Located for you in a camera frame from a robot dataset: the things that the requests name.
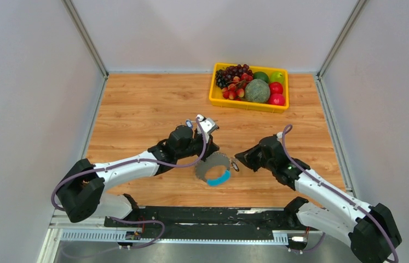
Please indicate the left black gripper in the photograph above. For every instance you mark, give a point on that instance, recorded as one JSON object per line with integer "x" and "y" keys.
{"x": 211, "y": 148}

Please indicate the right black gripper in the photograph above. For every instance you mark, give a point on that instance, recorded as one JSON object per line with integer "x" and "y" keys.
{"x": 246, "y": 158}

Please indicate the black tagged key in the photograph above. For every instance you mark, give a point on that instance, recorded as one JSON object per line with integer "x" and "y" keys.
{"x": 235, "y": 166}

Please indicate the large keyring with small rings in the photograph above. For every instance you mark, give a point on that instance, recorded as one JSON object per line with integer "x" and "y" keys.
{"x": 215, "y": 170}

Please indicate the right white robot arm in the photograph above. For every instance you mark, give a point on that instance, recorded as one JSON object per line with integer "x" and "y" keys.
{"x": 370, "y": 231}

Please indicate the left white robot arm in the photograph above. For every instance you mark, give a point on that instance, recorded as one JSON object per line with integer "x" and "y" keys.
{"x": 79, "y": 193}

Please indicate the lower red apple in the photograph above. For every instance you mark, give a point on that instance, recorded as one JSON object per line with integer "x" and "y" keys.
{"x": 277, "y": 99}

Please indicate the red apple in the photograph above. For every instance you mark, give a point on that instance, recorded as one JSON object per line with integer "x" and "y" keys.
{"x": 277, "y": 99}
{"x": 276, "y": 88}

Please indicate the green netted melon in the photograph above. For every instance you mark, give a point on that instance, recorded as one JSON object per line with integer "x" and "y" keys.
{"x": 257, "y": 91}

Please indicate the red cherries cluster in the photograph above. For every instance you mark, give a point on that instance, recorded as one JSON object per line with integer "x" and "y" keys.
{"x": 233, "y": 88}

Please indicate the upper red apple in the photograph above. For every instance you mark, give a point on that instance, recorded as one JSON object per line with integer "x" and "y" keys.
{"x": 276, "y": 88}

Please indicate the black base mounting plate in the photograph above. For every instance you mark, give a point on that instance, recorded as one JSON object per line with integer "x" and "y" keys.
{"x": 212, "y": 222}

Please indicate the dark purple grape bunch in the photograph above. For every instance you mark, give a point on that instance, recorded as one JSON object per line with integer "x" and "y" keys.
{"x": 233, "y": 75}

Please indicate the dark green lime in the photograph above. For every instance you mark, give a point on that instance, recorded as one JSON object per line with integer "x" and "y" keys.
{"x": 261, "y": 75}

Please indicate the light green apple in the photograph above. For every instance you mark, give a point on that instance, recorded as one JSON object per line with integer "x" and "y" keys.
{"x": 277, "y": 76}

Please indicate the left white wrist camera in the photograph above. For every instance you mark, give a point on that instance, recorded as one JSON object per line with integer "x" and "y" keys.
{"x": 206, "y": 126}

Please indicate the aluminium front rail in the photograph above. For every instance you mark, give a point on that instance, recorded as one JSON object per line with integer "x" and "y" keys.
{"x": 101, "y": 239}

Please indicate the right aluminium corner post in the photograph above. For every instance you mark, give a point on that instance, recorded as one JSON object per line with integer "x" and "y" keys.
{"x": 342, "y": 36}

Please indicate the aluminium corner post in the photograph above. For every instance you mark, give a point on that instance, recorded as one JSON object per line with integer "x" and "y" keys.
{"x": 84, "y": 34}
{"x": 342, "y": 36}

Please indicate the left aluminium corner post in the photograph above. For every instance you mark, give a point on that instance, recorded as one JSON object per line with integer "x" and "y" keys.
{"x": 84, "y": 34}

